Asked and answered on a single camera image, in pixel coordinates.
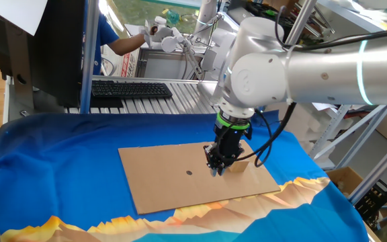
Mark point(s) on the black monitor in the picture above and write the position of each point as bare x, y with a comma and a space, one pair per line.
57, 53

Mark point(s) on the teal plastic object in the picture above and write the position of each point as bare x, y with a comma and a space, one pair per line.
172, 17

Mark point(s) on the grey laptop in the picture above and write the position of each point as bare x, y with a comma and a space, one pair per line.
238, 15

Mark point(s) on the white metal shelf rack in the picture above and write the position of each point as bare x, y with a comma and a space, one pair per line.
328, 134

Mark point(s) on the person's bare forearm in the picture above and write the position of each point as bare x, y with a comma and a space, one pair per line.
129, 45

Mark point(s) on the person in blue shirt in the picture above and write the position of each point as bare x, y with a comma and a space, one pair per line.
104, 37

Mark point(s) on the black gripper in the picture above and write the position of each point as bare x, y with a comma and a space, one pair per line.
228, 144

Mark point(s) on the black mouse pad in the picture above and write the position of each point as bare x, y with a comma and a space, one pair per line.
107, 101

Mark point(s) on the red white printed box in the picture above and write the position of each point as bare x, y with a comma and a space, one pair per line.
128, 65

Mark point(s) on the black tray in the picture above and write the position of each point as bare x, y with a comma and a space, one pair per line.
264, 10

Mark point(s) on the white paper sheet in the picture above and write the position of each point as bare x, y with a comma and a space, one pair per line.
15, 13

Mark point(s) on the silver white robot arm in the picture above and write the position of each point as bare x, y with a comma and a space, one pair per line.
331, 77

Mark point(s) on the black keyboard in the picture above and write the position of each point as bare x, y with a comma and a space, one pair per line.
129, 89

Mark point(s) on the open cardboard box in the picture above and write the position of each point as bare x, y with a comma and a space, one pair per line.
341, 178

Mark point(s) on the blue mountain print cloth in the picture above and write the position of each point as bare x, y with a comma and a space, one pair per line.
62, 161

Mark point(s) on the brown cardboard sheet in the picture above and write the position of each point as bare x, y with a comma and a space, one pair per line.
166, 181

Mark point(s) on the silver background robot arm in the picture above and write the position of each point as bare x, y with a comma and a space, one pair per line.
207, 15

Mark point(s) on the black plastic crate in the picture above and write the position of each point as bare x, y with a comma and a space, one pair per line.
373, 201

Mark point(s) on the grey metal cabinet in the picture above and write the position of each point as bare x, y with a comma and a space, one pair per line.
166, 67

